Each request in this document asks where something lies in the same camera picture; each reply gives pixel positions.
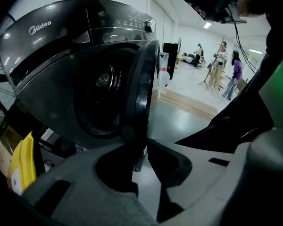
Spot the black washing machine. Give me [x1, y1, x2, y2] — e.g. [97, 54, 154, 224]
[0, 0, 161, 150]

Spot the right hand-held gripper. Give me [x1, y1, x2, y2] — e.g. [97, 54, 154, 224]
[182, 0, 247, 24]

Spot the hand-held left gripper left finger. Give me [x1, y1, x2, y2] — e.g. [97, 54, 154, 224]
[21, 143, 161, 226]

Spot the black washing machine door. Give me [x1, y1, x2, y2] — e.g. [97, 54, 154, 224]
[121, 39, 161, 173]

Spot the black bin with yellow lid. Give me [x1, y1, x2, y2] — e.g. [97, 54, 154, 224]
[10, 130, 42, 197]

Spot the black standing fan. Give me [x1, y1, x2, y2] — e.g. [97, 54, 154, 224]
[0, 48, 17, 148]

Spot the person's right forearm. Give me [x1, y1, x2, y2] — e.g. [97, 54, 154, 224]
[238, 0, 267, 18]

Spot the clear plastic container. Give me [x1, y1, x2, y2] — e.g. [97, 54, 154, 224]
[158, 52, 170, 69]

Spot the black box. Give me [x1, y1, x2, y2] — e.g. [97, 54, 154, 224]
[163, 42, 179, 80]

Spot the coat stand with beige clothes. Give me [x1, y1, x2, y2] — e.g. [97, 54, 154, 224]
[197, 35, 229, 91]

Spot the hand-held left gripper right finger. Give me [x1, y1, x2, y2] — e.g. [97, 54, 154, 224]
[147, 125, 283, 223]

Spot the person's black jacket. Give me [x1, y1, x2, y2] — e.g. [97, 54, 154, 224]
[175, 0, 283, 154]

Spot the clear water bottle red handle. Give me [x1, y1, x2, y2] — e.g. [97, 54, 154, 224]
[157, 67, 170, 94]

